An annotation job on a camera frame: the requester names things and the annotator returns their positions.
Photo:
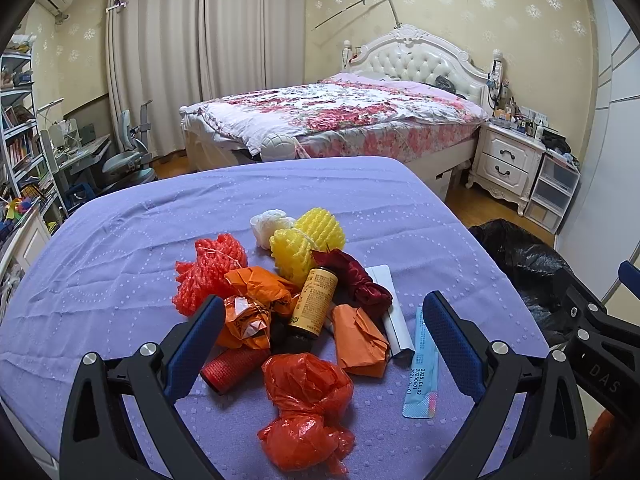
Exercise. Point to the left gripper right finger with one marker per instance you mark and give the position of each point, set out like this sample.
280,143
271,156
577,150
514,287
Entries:
526,421

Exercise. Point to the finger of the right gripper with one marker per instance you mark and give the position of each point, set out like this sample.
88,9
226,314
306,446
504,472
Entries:
628,274

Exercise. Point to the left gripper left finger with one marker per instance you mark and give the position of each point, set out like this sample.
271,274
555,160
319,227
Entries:
98,441

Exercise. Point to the light blue sachet packet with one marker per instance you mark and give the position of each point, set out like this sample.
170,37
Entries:
421,396

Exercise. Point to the white teal tube package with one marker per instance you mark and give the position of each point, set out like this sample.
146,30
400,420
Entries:
393,320

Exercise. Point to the red foam fruit net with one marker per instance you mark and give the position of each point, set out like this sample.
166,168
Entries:
206,275

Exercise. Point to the orange paper wad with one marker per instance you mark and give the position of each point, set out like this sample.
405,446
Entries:
361,349

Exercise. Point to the orange printed wrapper wad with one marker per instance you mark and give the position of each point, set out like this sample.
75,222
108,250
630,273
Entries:
257,296

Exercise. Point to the red plastic bag wad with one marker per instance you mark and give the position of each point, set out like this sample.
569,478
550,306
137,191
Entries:
311,396

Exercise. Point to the dark red cloth wad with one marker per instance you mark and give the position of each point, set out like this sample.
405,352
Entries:
354,286

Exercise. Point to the brown bottle yellow label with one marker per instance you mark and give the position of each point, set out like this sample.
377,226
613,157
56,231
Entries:
314,302

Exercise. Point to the black trash bag bin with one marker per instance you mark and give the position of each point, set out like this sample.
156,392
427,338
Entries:
530,265

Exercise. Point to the translucent plastic drawer unit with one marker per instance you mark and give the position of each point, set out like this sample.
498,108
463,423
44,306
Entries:
553,191

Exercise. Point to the white nightstand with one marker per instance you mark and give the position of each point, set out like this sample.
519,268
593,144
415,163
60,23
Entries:
506,164

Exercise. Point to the white under-bed storage box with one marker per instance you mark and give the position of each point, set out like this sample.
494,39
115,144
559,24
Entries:
441,185

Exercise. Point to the white bookshelf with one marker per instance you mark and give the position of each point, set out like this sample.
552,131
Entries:
27,177

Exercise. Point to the grey study desk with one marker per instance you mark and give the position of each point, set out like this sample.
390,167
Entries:
67,158

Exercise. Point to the grey desk chair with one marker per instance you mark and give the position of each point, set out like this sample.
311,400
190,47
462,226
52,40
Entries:
132,165

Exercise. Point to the white tufted headboard bed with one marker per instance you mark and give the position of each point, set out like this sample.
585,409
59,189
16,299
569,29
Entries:
406,53

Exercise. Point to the yellow foam fruit net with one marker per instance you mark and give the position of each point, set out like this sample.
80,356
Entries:
317,230

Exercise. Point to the floral pink quilt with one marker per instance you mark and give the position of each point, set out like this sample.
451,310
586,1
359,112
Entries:
344,115

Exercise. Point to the bent metal pole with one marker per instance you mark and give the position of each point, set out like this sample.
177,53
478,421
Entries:
397,22

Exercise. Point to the beige curtains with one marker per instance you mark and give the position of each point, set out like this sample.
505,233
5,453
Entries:
174,53

